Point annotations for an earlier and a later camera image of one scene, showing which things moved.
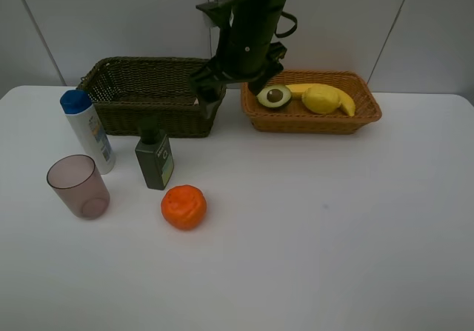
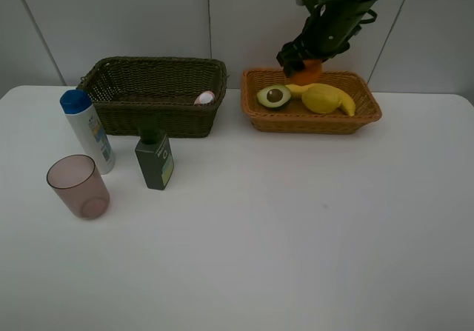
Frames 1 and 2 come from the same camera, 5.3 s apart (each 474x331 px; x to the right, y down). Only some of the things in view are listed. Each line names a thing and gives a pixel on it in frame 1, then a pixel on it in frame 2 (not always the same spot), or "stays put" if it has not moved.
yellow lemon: x=321 y=99 stays put
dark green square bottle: x=155 y=155 stays put
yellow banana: x=346 y=105 stays put
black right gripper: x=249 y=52 → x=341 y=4
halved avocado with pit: x=274 y=95 stays put
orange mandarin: x=184 y=206 → x=310 y=74
